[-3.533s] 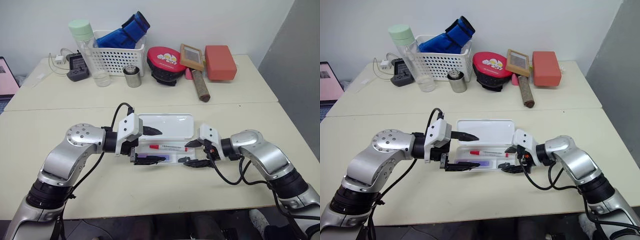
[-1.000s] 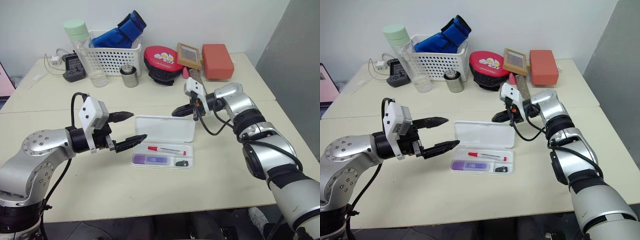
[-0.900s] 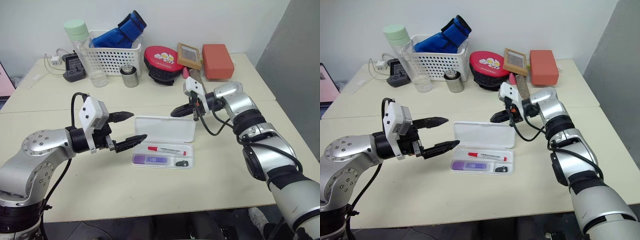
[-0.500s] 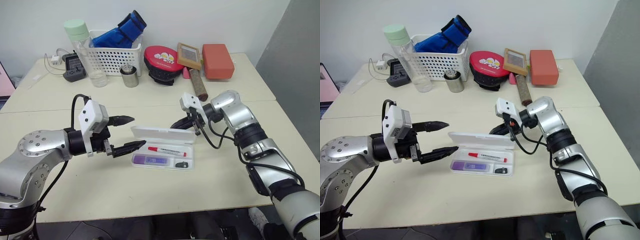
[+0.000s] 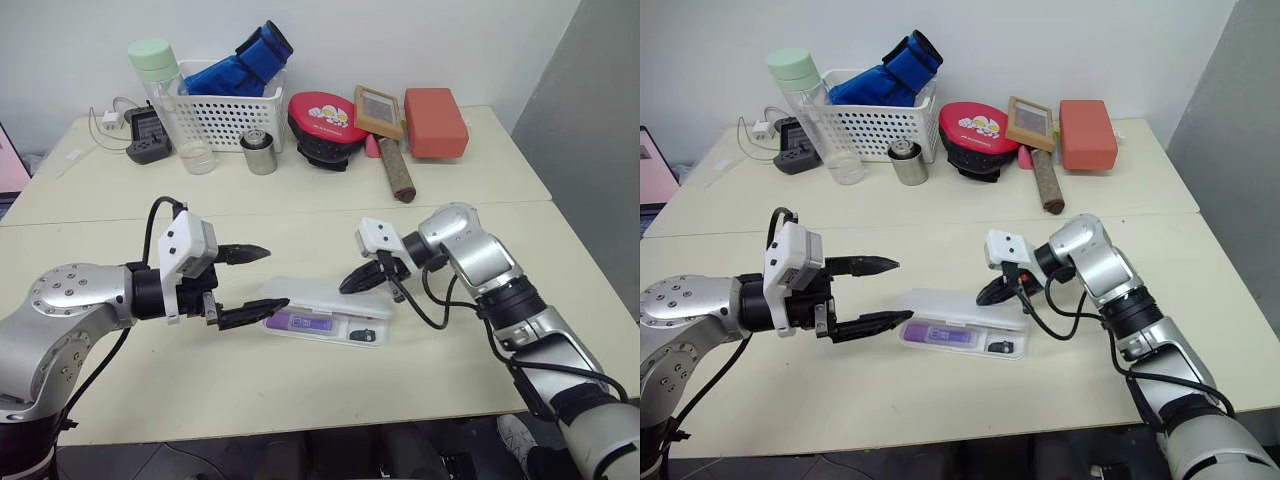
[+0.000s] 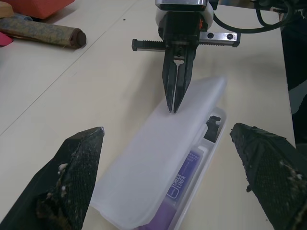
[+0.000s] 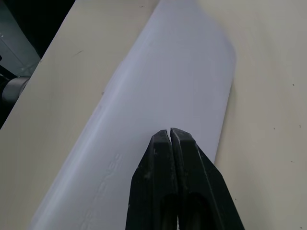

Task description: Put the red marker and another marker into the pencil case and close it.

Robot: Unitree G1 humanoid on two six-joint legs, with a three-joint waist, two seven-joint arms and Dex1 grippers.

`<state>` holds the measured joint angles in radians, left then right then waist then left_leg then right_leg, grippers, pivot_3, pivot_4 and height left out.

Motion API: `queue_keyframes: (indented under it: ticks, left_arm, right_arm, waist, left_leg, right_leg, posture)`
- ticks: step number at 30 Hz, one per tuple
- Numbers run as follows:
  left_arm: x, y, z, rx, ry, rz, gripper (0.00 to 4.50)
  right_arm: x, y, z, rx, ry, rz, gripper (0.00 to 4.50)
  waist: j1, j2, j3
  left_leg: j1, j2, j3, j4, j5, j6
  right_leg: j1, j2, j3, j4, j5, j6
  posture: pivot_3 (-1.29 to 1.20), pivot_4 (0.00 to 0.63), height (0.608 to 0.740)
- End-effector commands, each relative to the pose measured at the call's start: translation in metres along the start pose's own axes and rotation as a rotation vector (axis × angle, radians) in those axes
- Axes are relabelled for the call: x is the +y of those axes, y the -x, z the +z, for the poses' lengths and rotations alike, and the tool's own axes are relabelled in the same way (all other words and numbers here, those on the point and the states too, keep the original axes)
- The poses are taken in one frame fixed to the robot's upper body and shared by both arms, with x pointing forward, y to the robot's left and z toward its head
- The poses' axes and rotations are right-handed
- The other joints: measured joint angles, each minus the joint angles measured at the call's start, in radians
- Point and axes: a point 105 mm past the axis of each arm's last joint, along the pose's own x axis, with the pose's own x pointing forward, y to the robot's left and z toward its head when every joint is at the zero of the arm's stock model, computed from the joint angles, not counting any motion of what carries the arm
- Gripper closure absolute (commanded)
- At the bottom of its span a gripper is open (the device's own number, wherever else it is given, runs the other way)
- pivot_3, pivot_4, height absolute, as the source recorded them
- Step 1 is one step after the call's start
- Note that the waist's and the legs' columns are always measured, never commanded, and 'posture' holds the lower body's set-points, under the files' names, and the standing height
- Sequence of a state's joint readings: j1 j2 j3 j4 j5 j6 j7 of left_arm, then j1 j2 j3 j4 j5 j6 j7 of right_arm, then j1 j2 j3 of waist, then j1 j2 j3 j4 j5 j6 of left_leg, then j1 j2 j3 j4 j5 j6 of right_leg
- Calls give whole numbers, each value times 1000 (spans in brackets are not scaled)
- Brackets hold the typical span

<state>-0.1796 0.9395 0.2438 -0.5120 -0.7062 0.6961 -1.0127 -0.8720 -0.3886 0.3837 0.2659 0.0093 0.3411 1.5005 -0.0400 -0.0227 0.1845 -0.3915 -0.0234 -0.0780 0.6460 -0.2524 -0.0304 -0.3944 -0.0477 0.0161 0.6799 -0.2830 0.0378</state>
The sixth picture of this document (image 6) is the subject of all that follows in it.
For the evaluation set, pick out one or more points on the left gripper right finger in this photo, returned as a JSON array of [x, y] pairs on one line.
[[275, 177]]

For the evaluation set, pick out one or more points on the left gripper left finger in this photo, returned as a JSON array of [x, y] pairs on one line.
[[55, 182]]

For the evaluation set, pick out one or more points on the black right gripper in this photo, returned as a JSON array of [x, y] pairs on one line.
[[182, 28]]

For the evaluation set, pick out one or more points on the white plastic case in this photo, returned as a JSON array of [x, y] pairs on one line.
[[148, 155]]

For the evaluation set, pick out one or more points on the purple check liner highlighter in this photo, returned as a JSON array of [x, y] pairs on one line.
[[184, 172]]

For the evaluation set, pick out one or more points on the brown patterned rolled mat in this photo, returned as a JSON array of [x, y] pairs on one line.
[[43, 31]]

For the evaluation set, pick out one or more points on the orange rectangular box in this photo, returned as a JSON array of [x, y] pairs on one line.
[[43, 7]]

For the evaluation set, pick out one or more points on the small pink wedge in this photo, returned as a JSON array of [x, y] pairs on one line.
[[4, 39]]

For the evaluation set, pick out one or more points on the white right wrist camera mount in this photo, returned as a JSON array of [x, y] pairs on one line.
[[207, 16]]

